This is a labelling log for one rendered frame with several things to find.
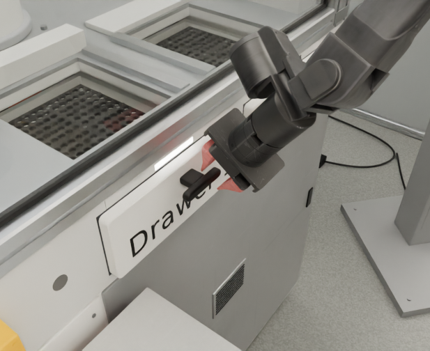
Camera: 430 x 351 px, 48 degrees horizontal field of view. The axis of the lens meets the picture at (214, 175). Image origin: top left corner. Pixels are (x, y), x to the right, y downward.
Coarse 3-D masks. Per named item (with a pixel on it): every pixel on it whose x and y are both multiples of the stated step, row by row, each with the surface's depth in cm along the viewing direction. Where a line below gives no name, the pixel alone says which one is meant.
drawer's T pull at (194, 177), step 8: (216, 168) 68; (184, 176) 67; (192, 176) 67; (200, 176) 67; (208, 176) 67; (216, 176) 68; (184, 184) 67; (192, 184) 66; (200, 184) 66; (208, 184) 67; (184, 192) 64; (192, 192) 64; (200, 192) 66
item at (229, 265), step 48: (288, 144) 101; (240, 192) 91; (288, 192) 113; (192, 240) 82; (240, 240) 100; (288, 240) 128; (144, 288) 75; (192, 288) 90; (240, 288) 113; (288, 288) 149; (240, 336) 128
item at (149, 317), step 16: (144, 304) 69; (160, 304) 69; (112, 320) 67; (128, 320) 67; (144, 320) 67; (160, 320) 67; (176, 320) 67; (192, 320) 67; (96, 336) 65; (112, 336) 65; (128, 336) 65; (144, 336) 65; (160, 336) 65; (176, 336) 65; (192, 336) 65; (208, 336) 65
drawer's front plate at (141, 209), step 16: (176, 160) 67; (192, 160) 68; (160, 176) 64; (176, 176) 66; (224, 176) 78; (144, 192) 62; (160, 192) 65; (176, 192) 68; (208, 192) 76; (112, 208) 60; (128, 208) 60; (144, 208) 63; (160, 208) 66; (176, 208) 70; (192, 208) 74; (112, 224) 59; (128, 224) 61; (144, 224) 64; (160, 224) 68; (176, 224) 72; (112, 240) 60; (128, 240) 63; (160, 240) 70; (112, 256) 62; (128, 256) 64; (144, 256) 68; (112, 272) 65
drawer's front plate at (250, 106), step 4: (312, 52) 92; (308, 56) 90; (304, 60) 89; (252, 100) 79; (256, 100) 79; (260, 100) 79; (248, 104) 78; (252, 104) 78; (256, 104) 78; (244, 108) 78; (248, 108) 78; (252, 108) 77; (244, 112) 78; (248, 112) 78
